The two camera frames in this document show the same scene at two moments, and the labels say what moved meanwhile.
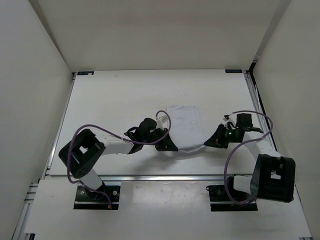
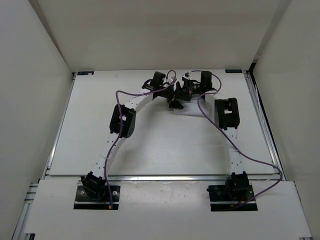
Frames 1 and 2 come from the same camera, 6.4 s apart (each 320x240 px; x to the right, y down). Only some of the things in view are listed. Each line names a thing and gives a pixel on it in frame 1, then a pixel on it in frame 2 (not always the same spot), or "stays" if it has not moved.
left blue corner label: x=85 y=73 stays
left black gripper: x=166 y=145 to x=173 y=103
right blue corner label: x=233 y=70 stays
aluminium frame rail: x=154 y=177 stays
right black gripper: x=216 y=140 to x=188 y=89
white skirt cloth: x=185 y=129 to x=191 y=107
